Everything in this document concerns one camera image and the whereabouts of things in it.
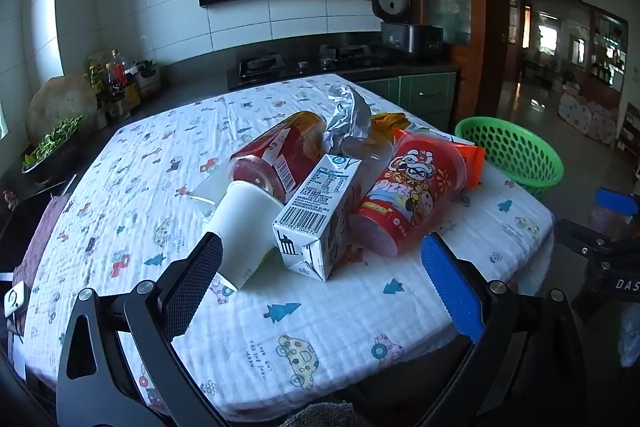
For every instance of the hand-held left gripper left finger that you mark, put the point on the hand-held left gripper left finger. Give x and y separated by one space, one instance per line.
196 279

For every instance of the pink printed mat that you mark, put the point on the pink printed mat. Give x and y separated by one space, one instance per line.
585 117

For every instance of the orange snack packet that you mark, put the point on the orange snack packet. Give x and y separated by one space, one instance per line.
472 167

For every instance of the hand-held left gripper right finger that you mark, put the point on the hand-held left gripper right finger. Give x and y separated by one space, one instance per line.
452 287

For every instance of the bowl of green vegetables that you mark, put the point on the bowl of green vegetables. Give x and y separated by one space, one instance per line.
50 147

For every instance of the silver foil bag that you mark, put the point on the silver foil bag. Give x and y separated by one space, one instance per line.
350 117

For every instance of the white power adapter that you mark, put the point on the white power adapter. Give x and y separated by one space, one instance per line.
15 299

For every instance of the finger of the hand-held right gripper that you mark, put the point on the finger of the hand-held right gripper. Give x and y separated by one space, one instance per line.
580 237
617 201

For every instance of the round wooden cutting board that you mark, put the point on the round wooden cutting board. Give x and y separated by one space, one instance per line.
60 104

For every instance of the grey knit cloth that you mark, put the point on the grey knit cloth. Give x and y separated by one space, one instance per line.
320 414

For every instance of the white utensil pot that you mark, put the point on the white utensil pot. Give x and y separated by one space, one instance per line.
149 82

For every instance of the rice cooker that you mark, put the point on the rice cooker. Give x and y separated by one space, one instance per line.
405 32

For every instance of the green cabinet doors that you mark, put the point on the green cabinet doors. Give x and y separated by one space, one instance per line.
430 94

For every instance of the yellow snack packet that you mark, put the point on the yellow snack packet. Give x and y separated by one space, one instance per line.
390 121

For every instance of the group of condiment bottles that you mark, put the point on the group of condiment bottles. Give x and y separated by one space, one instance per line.
112 82

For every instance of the black gas stove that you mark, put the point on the black gas stove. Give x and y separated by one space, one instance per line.
310 62

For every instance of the red printed snack cup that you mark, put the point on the red printed snack cup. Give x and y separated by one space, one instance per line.
405 202

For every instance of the green plastic basket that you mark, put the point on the green plastic basket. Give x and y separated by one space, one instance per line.
525 157

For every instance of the printed white tablecloth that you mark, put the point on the printed white tablecloth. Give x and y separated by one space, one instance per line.
150 217

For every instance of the white paper cup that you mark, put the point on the white paper cup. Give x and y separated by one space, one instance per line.
240 227

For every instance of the white milk carton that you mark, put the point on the white milk carton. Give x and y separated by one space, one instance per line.
320 217

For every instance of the red label plastic bottle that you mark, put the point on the red label plastic bottle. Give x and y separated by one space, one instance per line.
285 147

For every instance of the wooden glass cabinet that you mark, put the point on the wooden glass cabinet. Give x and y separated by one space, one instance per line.
480 7

